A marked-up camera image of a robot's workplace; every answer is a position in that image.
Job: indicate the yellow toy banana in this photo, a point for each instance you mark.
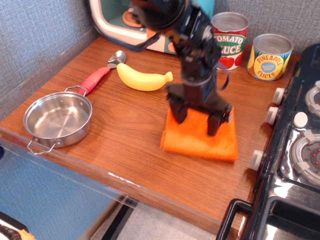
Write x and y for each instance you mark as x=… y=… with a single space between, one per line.
x=142 y=81

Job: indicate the white stove knob middle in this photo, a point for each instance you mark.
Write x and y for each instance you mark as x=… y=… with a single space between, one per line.
x=271 y=115

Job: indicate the red handled metal spoon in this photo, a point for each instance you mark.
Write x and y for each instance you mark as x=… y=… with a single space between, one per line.
x=93 y=79

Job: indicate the orange microwave turntable plate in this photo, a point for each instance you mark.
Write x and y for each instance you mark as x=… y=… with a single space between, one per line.
x=129 y=20

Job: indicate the tomato sauce can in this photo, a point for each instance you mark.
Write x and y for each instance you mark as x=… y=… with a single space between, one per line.
x=230 y=33

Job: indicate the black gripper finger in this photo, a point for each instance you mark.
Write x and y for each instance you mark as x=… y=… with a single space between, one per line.
x=213 y=124
x=179 y=111

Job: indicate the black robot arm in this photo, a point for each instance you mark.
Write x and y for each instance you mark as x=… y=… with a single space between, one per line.
x=190 y=30

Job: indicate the stainless steel pan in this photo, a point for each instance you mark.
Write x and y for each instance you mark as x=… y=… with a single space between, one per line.
x=58 y=120

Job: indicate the pineapple slices can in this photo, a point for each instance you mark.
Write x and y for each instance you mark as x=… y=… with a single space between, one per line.
x=269 y=56

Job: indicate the white stove knob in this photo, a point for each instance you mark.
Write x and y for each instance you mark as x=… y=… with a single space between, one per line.
x=278 y=95
x=271 y=115
x=256 y=159

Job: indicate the orange cloth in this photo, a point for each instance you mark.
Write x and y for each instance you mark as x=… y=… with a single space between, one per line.
x=190 y=138

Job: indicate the toy microwave teal and pink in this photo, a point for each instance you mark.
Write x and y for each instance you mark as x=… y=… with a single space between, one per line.
x=107 y=19

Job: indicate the black toy stove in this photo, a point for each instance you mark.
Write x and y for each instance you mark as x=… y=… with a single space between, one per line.
x=286 y=203

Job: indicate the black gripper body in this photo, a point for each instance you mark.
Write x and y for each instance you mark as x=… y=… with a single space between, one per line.
x=201 y=96

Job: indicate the white stove knob lower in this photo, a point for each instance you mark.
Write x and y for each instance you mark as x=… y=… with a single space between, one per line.
x=256 y=159

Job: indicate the white stove knob upper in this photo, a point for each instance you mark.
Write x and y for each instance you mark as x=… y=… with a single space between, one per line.
x=278 y=95

